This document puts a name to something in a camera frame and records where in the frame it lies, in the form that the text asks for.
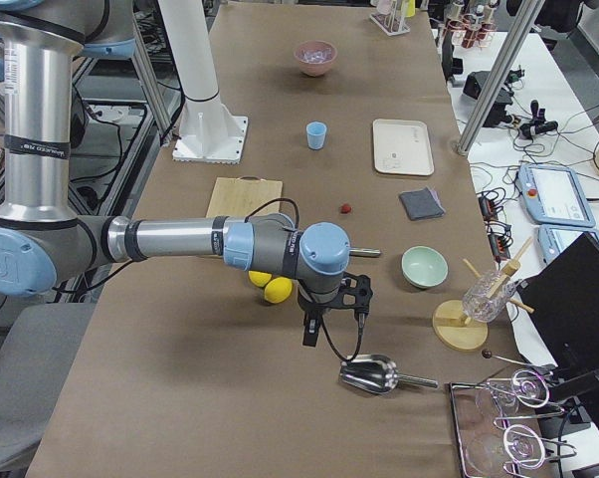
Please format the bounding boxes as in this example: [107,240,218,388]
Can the white cup rack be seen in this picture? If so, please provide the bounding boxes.
[369,0,410,37]

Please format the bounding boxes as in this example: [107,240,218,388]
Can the clear ice cubes pile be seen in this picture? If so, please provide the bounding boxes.
[298,44,333,65]

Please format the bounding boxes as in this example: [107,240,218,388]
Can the black glass rack tray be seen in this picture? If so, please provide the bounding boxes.
[448,367,577,477]

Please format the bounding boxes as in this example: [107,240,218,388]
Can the grey folded cloth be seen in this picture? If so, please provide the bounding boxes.
[399,187,445,221]

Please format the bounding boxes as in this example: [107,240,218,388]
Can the wooden cup tree stand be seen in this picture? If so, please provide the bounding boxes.
[433,237,534,352]

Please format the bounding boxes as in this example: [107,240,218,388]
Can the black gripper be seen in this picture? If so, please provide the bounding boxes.
[298,272,373,347]

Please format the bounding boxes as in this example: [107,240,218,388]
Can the steel muddler black tip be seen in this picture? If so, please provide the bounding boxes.
[349,247,382,258]

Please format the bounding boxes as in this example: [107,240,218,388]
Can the metal ice scoop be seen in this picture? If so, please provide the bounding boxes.
[339,354,439,394]

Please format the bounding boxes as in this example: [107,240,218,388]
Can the black monitor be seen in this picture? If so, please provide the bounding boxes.
[518,233,599,374]

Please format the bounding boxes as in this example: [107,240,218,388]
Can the light blue plastic cup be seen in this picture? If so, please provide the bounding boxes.
[305,121,327,150]

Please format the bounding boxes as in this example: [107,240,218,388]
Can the mint green bowl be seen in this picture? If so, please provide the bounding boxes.
[401,246,449,289]

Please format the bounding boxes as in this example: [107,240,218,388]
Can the blue teach pendant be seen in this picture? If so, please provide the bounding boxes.
[537,224,599,265]
[515,163,596,227]

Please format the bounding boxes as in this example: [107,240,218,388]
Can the pink bowl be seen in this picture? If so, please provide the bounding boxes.
[294,40,338,77]

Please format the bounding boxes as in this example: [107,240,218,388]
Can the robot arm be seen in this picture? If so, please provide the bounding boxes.
[0,1,372,346]

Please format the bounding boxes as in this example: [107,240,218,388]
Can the clear glass on stand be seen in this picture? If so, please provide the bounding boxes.
[462,270,516,323]

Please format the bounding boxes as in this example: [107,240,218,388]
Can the aluminium frame post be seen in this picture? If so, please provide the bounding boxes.
[456,0,544,156]

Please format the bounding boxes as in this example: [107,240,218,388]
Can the cream rabbit tray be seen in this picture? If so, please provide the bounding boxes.
[372,119,434,176]

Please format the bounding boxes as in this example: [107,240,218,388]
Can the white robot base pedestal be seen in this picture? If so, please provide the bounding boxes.
[158,0,249,164]

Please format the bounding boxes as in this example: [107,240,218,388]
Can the yellow lemon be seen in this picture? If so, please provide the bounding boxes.
[248,271,273,288]
[264,277,294,304]

